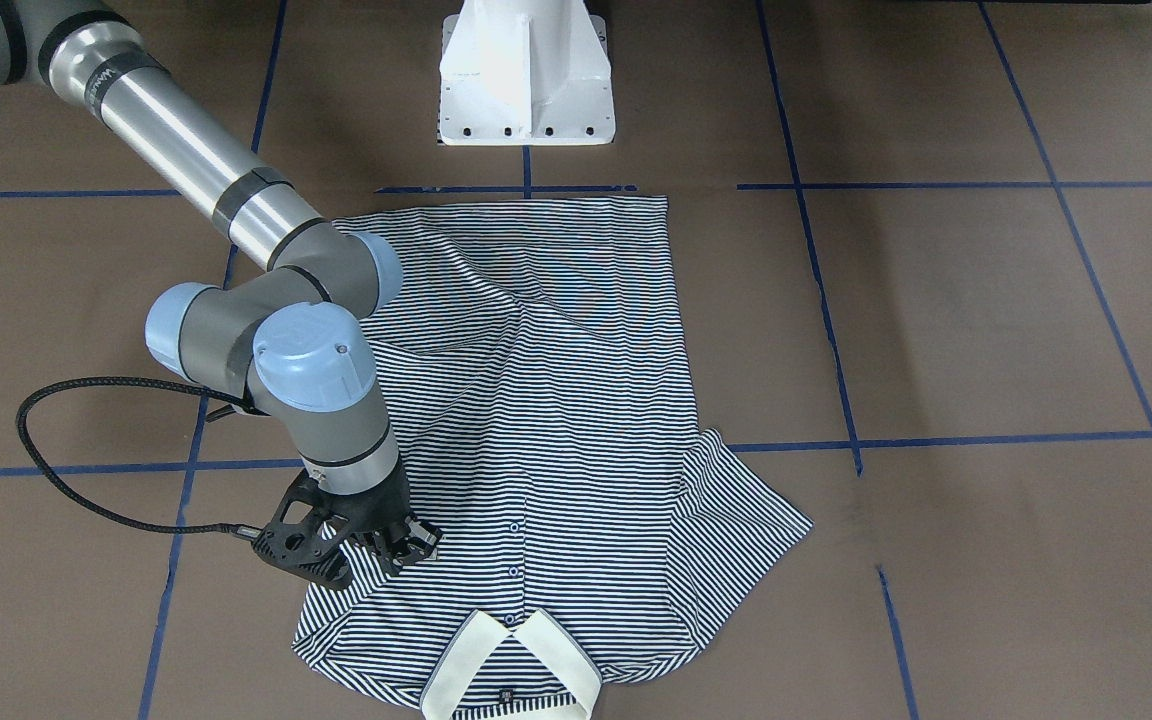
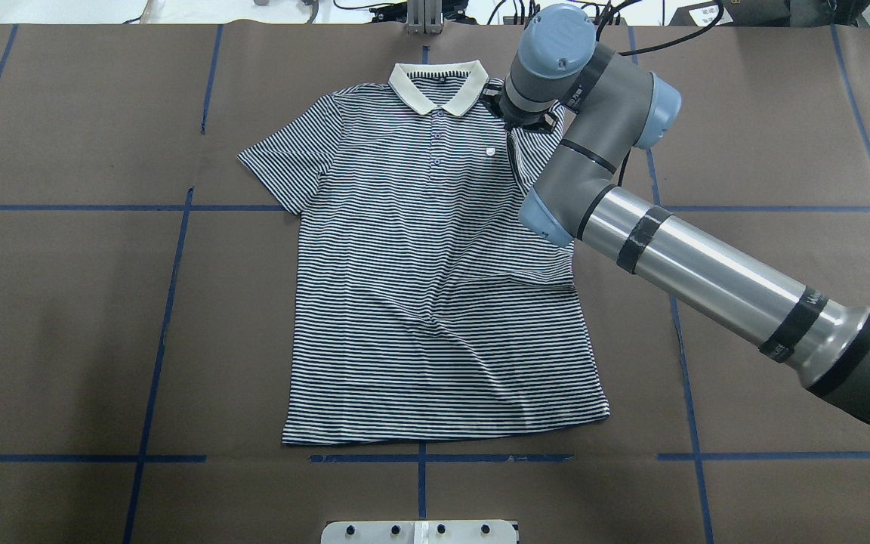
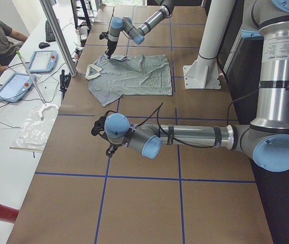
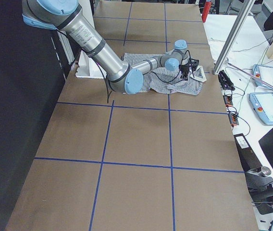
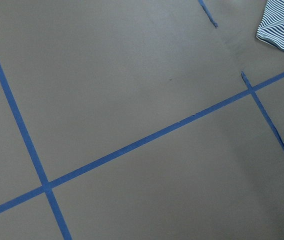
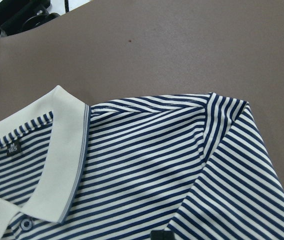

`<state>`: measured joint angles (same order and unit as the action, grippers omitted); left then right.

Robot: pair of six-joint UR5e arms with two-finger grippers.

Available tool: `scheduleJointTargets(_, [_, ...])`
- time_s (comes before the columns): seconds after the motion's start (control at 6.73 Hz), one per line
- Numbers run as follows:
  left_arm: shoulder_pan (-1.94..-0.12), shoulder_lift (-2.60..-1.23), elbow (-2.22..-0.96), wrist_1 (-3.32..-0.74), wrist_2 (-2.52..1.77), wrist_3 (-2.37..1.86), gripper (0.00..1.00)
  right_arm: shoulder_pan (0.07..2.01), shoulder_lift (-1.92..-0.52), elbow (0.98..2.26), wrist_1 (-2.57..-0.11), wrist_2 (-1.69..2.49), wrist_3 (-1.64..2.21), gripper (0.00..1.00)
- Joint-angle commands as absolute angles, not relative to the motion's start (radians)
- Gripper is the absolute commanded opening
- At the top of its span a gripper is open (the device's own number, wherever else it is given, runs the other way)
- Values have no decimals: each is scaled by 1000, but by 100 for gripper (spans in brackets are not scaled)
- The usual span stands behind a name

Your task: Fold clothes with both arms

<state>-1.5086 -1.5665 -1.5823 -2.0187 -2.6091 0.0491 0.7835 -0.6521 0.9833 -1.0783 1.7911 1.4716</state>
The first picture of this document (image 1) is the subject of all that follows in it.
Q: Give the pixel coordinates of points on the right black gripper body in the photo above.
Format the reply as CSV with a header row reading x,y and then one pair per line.
x,y
382,508

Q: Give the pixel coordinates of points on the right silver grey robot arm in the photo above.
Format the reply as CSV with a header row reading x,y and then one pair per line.
x,y
286,344

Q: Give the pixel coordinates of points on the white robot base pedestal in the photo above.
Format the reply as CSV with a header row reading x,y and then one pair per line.
x,y
526,73

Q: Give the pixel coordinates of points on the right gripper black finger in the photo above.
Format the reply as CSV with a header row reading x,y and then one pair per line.
x,y
418,541
390,553

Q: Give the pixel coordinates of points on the navy white striped polo shirt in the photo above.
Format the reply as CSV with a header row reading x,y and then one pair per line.
x,y
593,533

